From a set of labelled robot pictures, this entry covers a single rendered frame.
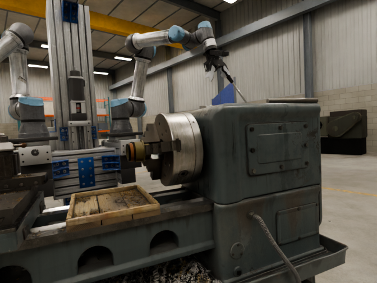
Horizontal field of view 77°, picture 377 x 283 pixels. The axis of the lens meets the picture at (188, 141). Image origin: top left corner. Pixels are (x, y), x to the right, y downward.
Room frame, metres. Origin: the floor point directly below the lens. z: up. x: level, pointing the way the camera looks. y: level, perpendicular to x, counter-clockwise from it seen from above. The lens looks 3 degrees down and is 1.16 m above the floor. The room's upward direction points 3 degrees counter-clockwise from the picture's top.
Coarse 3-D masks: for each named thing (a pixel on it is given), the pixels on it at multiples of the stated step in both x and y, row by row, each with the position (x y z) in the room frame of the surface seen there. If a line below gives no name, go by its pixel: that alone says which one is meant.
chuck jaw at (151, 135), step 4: (148, 124) 1.07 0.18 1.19; (152, 124) 1.08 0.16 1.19; (148, 128) 1.06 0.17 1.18; (152, 128) 1.07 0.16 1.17; (156, 128) 1.07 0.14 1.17; (144, 132) 1.04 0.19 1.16; (148, 132) 1.04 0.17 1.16; (152, 132) 1.05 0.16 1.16; (156, 132) 1.06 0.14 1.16; (144, 136) 1.05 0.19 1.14; (148, 136) 1.03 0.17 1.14; (152, 136) 1.03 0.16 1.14; (156, 136) 1.04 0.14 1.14; (144, 140) 1.01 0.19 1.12; (148, 140) 1.01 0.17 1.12; (152, 140) 1.02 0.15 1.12; (156, 140) 1.03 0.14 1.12; (160, 140) 1.03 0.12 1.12
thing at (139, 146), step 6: (126, 144) 0.97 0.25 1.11; (132, 144) 0.96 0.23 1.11; (138, 144) 0.96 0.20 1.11; (144, 144) 0.98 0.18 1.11; (126, 150) 0.99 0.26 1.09; (132, 150) 0.94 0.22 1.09; (138, 150) 0.94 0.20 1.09; (144, 150) 0.95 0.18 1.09; (126, 156) 0.99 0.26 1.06; (132, 156) 0.94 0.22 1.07; (138, 156) 0.95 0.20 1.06; (144, 156) 0.95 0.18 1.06; (150, 156) 0.98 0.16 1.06
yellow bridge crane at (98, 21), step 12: (0, 0) 8.69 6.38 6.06; (12, 0) 8.92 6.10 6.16; (24, 0) 9.15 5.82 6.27; (36, 0) 9.41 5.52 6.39; (24, 12) 9.40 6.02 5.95; (36, 12) 9.45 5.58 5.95; (96, 12) 10.89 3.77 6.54; (96, 24) 10.87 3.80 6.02; (108, 24) 11.22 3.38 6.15; (120, 24) 11.59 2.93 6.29; (132, 24) 12.01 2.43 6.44
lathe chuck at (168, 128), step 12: (156, 120) 1.07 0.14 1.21; (168, 120) 0.93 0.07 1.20; (180, 120) 0.95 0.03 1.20; (168, 132) 0.92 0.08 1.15; (180, 132) 0.91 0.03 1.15; (192, 132) 0.93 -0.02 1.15; (180, 144) 0.90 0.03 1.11; (192, 144) 0.91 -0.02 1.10; (168, 156) 0.94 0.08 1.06; (180, 156) 0.89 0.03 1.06; (192, 156) 0.91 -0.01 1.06; (168, 168) 0.95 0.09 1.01; (180, 168) 0.91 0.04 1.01; (192, 168) 0.93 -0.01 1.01; (168, 180) 0.95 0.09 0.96; (180, 180) 0.95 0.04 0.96
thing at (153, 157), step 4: (152, 156) 1.03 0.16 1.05; (156, 156) 1.03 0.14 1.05; (160, 156) 1.03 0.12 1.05; (148, 160) 1.00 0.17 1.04; (152, 160) 1.00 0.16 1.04; (156, 160) 1.01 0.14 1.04; (160, 160) 1.02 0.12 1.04; (144, 164) 1.00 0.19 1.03; (148, 164) 1.00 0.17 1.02; (152, 164) 1.01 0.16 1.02; (156, 164) 1.02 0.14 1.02; (160, 164) 1.03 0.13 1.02; (148, 168) 1.01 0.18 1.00; (152, 168) 1.02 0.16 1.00; (156, 168) 1.03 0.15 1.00; (160, 168) 1.03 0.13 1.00; (152, 172) 1.03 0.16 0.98; (156, 172) 1.03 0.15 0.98; (160, 172) 1.04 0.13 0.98; (152, 176) 1.03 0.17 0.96; (156, 176) 1.04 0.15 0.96; (160, 176) 1.05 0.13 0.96; (160, 180) 1.06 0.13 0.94
